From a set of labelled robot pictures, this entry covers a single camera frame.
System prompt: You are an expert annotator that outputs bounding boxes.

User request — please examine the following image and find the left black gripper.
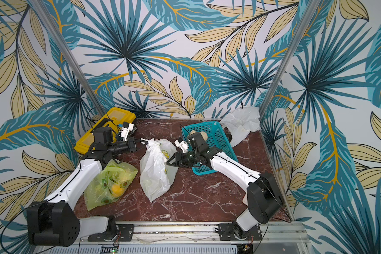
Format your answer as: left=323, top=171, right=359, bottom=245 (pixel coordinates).
left=107, top=137, right=148, bottom=156

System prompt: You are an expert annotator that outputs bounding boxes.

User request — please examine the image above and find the white lemon print bag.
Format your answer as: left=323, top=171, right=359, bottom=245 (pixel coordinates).
left=140, top=139, right=178, bottom=202

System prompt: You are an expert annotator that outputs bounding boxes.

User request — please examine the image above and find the green plastic bag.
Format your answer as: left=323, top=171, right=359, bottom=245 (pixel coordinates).
left=83, top=160, right=138, bottom=211

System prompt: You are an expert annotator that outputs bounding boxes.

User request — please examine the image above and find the yellow pear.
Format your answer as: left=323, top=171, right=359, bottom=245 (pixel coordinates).
left=111, top=184, right=125, bottom=198

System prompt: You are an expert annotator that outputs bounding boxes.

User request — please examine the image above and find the plain white plastic bag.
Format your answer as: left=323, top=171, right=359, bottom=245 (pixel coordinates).
left=220, top=106, right=261, bottom=147

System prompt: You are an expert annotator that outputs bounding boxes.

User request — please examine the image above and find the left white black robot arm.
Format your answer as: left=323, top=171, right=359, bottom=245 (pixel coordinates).
left=26, top=127, right=148, bottom=247

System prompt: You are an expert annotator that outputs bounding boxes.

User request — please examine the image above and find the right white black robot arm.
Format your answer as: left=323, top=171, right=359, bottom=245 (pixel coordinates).
left=167, top=132, right=284, bottom=240

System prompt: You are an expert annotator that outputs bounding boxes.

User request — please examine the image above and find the yellow black toolbox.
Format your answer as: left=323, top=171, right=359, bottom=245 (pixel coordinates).
left=75, top=107, right=136, bottom=155

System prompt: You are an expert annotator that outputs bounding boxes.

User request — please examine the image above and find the white pear round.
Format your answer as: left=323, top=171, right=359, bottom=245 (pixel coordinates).
left=200, top=131, right=208, bottom=141

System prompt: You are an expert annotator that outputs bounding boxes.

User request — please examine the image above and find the teal plastic basket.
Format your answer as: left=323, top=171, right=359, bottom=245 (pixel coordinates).
left=181, top=121, right=238, bottom=162

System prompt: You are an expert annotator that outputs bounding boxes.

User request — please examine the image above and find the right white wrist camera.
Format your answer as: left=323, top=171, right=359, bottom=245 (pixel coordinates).
left=175, top=138, right=189, bottom=153

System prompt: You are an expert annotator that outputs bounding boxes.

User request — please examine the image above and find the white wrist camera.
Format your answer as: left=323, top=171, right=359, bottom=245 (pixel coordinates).
left=119, top=122, right=136, bottom=141
left=175, top=138, right=189, bottom=153

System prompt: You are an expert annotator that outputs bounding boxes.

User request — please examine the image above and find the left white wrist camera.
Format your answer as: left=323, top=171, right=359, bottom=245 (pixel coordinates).
left=119, top=122, right=136, bottom=141

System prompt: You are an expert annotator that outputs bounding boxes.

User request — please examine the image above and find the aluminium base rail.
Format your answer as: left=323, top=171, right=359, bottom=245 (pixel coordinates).
left=33, top=221, right=315, bottom=254

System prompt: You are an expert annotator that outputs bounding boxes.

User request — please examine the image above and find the left metal frame pole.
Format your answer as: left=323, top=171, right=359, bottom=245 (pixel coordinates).
left=30, top=0, right=107, bottom=115

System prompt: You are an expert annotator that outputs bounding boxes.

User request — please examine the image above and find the metal frame pole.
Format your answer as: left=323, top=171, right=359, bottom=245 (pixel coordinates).
left=30, top=0, right=107, bottom=115
left=258, top=0, right=321, bottom=113

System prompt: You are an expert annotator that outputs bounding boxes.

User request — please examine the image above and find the right metal frame pole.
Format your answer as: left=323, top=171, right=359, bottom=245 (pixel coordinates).
left=258, top=0, right=321, bottom=113

